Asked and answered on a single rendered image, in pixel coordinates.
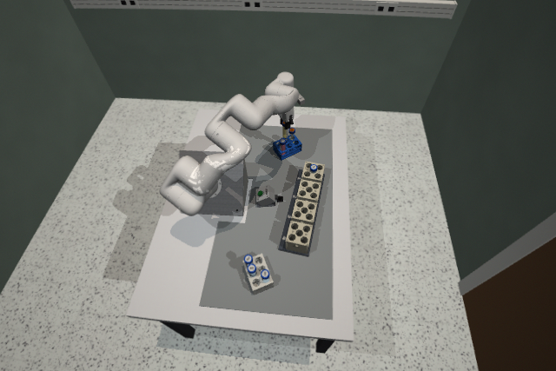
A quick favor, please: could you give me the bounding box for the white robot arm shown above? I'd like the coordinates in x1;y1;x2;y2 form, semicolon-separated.
159;72;305;216

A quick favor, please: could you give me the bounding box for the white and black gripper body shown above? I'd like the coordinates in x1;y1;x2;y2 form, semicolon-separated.
279;107;294;123

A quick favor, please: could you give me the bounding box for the beige square adapter with holes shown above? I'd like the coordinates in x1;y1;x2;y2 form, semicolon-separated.
291;199;317;225
296;179;321;203
301;162;325;183

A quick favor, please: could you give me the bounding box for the blue tube rack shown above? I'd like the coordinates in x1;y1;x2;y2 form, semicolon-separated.
273;136;302;160

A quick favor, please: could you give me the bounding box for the grey flat mat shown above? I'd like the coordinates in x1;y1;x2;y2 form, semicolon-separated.
199;125;333;320

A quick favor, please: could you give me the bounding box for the white tube rack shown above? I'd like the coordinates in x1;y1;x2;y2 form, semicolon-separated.
243;254;274;295

